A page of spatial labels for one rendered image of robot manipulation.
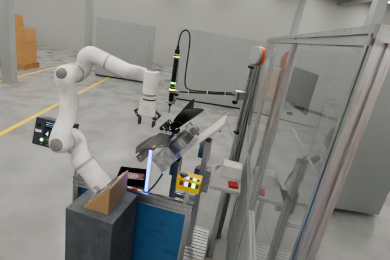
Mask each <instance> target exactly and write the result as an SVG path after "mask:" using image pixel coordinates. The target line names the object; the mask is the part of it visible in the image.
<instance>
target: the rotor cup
mask: <svg viewBox="0 0 390 260"><path fill-rule="evenodd" d="M169 121H170V122H171V123H172V121H171V120H170V119H168V120H167V121H166V122H165V123H163V124H162V125H161V126H160V127H159V130H160V131H162V130H165V131H170V132H172V135H171V138H173V137H174V136H175V135H176V134H177V133H178V132H179V131H180V128H178V129H175V127H173V126H170V124H171V123H170V122H169ZM163 127H164V128H165V129H164V128H163Z"/></svg>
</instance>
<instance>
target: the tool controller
mask: <svg viewBox="0 0 390 260"><path fill-rule="evenodd" d="M56 119H57V118H52V117H37V118H36V122H35V128H34V134H33V138H32V143H33V144H36V145H40V146H45V147H49V143H47V142H46V140H47V139H49V138H47V137H44V130H45V129H46V130H49V131H52V128H53V126H54V124H55V122H56ZM73 128H76V129H78V128H79V124H77V123H74V125H73ZM40 138H43V139H44V141H40Z"/></svg>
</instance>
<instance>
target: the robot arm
mask: <svg viewBox="0 0 390 260"><path fill-rule="evenodd" d="M93 65H97V66H99V67H101V68H103V69H105V70H107V71H109V72H111V73H113V74H115V75H117V76H119V77H122V78H126V79H135V80H139V81H143V89H142V93H141V95H142V98H141V99H140V103H139V107H138V108H137V109H134V112H135V114H136V116H137V117H138V125H139V124H141V120H142V117H141V116H145V117H150V118H152V119H153V121H152V126H151V127H152V128H153V127H154V126H155V125H156V120H158V119H159V118H160V117H161V114H160V113H159V112H158V111H157V100H156V98H157V91H158V86H159V85H160V84H161V78H160V76H159V75H160V72H159V71H157V70H150V69H146V68H144V67H141V66H137V65H133V64H129V63H127V62H125V61H123V60H121V59H119V58H117V57H115V56H113V55H111V54H109V53H107V52H105V51H103V50H101V49H99V48H96V47H94V46H87V47H84V48H83V49H81V50H80V51H79V53H78V55H77V62H76V64H75V65H72V64H63V65H61V66H59V67H57V68H56V70H55V73H54V80H55V84H56V86H57V89H58V91H59V98H60V100H59V113H58V116H57V119H56V122H55V124H54V126H53V128H52V131H51V133H50V137H49V147H50V149H51V150H52V151H53V152H55V153H58V154H61V153H65V152H67V151H69V150H70V151H71V165H72V166H73V167H74V169H75V170H76V171H77V172H78V173H79V175H80V176H81V177H82V179H83V180H84V181H85V182H86V184H87V185H88V186H89V187H90V188H91V189H92V191H93V192H94V195H93V196H91V197H90V199H91V200H93V199H94V198H96V197H97V196H99V195H100V194H102V193H103V192H104V191H105V190H107V189H108V188H109V187H110V186H111V185H112V184H113V183H114V182H115V181H116V180H117V179H118V177H116V176H115V177H114V178H113V179H111V178H110V177H109V176H108V174H107V173H106V171H105V170H104V169H103V168H102V167H101V165H100V164H99V163H98V162H97V161H96V159H95V158H94V156H93V155H92V154H91V153H90V152H89V150H88V145H87V142H86V139H85V136H84V134H83V133H82V132H81V131H80V130H79V129H76V128H73V125H74V123H75V120H76V118H77V114H78V105H79V97H78V94H77V92H76V90H75V82H81V81H83V80H84V79H86V78H87V77H88V75H89V74H90V72H91V69H92V67H93ZM155 115H158V117H157V118H156V117H155Z"/></svg>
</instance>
